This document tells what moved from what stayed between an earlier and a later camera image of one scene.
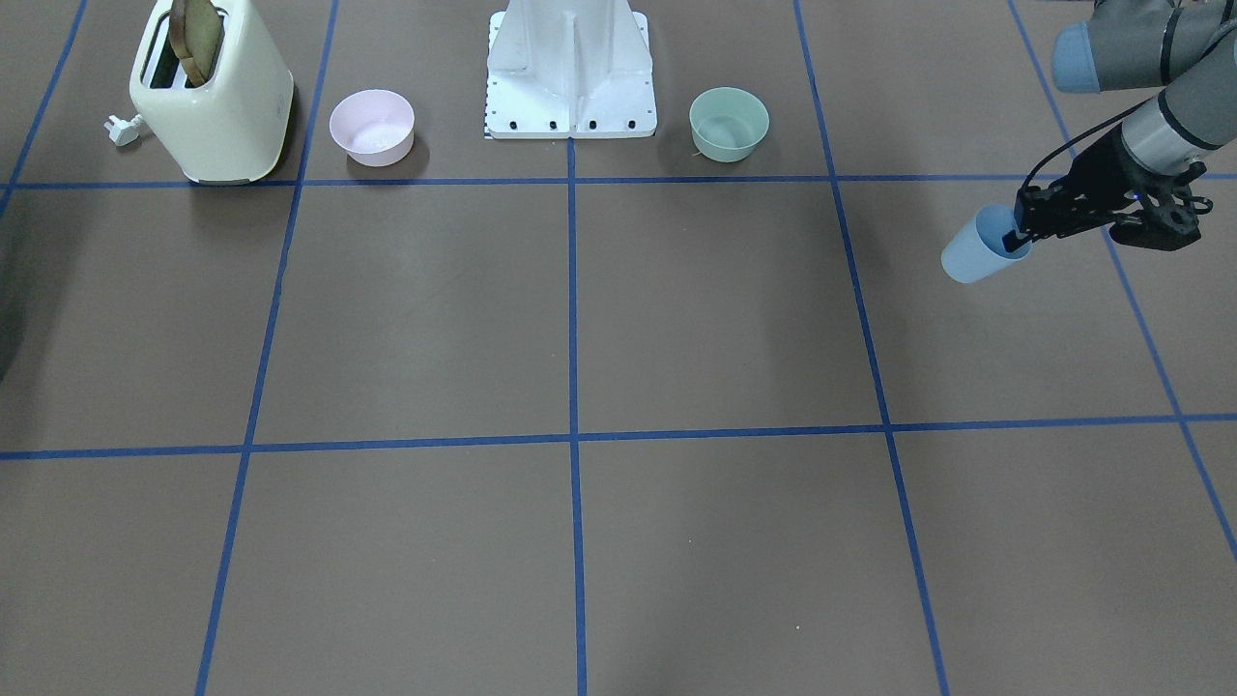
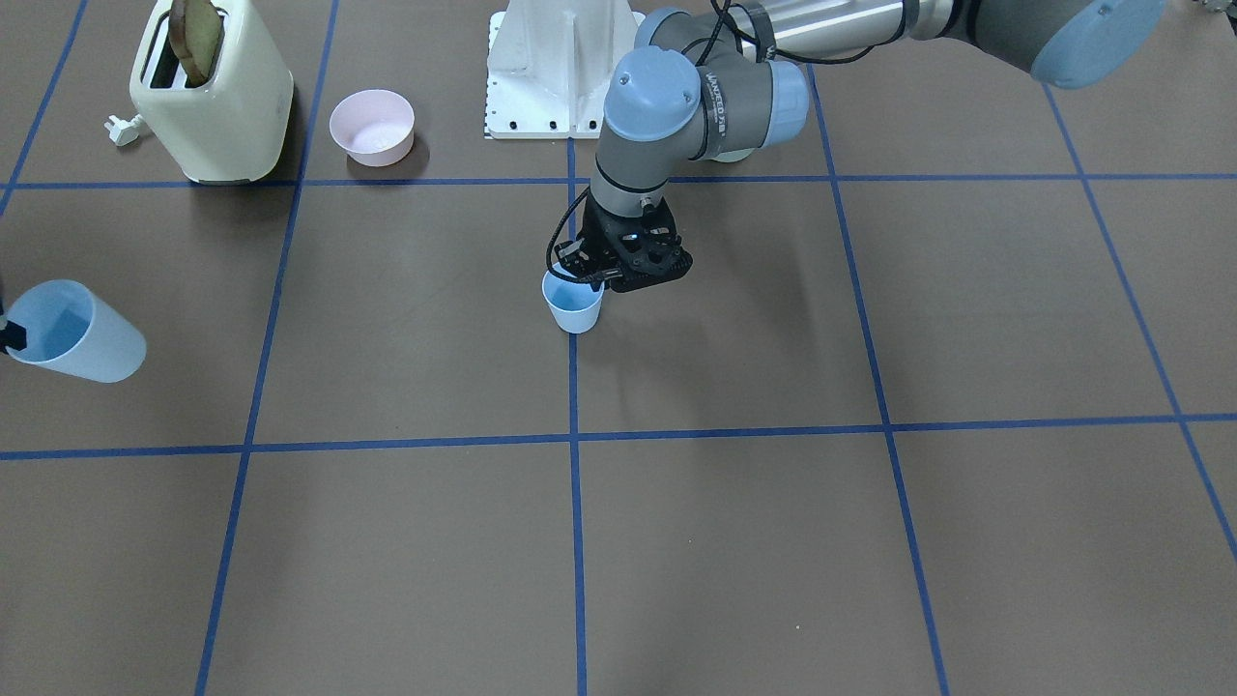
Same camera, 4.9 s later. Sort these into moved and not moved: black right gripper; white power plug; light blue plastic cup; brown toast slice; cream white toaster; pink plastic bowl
Moved: light blue plastic cup; black right gripper
Not moved: brown toast slice; white power plug; cream white toaster; pink plastic bowl
